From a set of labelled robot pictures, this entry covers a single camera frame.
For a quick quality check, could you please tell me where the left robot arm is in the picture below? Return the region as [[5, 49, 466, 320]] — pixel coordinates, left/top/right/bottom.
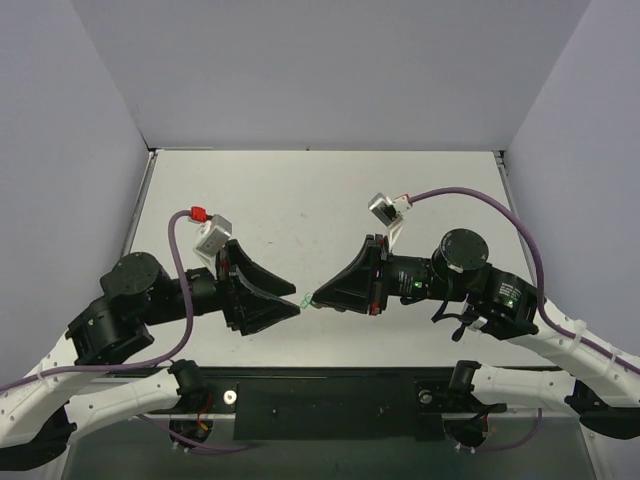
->
[[1, 240, 300, 471]]

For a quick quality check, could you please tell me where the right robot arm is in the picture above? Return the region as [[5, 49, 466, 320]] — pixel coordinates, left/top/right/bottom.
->
[[311, 229, 639, 440]]

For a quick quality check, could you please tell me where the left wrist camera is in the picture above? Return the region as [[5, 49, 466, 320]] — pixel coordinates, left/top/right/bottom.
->
[[193, 214, 232, 272]]

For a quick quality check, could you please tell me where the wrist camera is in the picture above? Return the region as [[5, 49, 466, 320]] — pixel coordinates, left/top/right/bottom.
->
[[193, 214, 232, 272], [368, 193, 412, 251]]

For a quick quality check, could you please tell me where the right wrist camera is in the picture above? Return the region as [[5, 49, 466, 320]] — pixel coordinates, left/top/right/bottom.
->
[[368, 193, 412, 251]]

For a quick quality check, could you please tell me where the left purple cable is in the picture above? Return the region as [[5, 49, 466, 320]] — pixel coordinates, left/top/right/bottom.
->
[[0, 205, 211, 396]]

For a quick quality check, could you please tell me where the purple cable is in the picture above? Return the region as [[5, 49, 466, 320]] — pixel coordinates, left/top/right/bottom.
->
[[409, 187, 640, 376], [0, 205, 211, 396]]

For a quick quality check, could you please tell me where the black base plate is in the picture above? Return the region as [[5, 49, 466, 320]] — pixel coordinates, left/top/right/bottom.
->
[[144, 377, 471, 443]]

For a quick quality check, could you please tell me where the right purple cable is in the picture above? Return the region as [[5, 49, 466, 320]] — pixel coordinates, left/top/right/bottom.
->
[[409, 187, 640, 376]]

